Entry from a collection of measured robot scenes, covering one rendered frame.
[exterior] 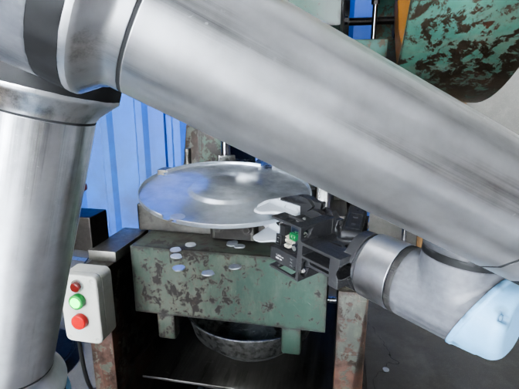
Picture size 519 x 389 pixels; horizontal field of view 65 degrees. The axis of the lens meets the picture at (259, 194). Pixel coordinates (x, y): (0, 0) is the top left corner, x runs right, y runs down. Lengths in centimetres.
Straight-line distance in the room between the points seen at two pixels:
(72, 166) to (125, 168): 206
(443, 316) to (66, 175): 34
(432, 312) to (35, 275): 34
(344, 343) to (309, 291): 11
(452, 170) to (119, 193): 232
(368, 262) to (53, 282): 30
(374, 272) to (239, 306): 43
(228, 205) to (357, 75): 47
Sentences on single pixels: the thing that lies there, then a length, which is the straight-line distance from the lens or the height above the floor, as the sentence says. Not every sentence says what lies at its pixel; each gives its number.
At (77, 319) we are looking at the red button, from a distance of 83.
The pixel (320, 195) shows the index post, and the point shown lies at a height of 74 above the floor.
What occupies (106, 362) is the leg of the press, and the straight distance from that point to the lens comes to 94.
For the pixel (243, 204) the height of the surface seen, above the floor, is 77.
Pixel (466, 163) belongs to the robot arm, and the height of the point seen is 91.
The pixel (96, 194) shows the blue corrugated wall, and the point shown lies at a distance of 254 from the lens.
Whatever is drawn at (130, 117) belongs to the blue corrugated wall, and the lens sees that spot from 235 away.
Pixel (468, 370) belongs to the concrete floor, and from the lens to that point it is 171.
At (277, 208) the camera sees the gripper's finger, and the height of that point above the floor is 78.
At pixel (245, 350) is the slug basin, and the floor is 38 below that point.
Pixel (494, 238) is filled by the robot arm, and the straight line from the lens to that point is 24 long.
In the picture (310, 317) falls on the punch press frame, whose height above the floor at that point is 53.
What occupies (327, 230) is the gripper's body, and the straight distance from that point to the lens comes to 51.
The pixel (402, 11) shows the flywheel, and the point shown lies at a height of 114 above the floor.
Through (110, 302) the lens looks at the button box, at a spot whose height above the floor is 56.
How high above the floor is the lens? 95
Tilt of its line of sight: 14 degrees down
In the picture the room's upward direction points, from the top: straight up
